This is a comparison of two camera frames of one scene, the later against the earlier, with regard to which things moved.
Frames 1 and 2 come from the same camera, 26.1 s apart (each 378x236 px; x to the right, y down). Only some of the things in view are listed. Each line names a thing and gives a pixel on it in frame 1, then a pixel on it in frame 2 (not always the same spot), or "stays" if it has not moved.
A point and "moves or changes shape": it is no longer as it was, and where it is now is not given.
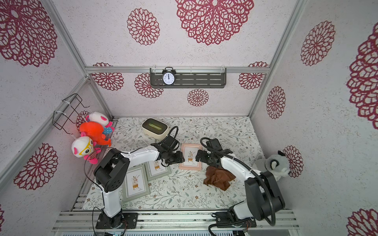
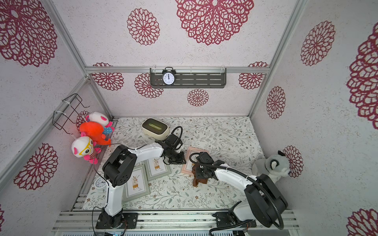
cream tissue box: (154, 129) stays
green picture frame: (156, 170) stays
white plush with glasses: (83, 146) stays
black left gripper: (180, 159) stays
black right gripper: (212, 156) -> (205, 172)
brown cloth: (218, 177) moves or changes shape
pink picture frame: (188, 151) moves or changes shape
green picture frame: (135, 184) stays
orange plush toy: (95, 130) stays
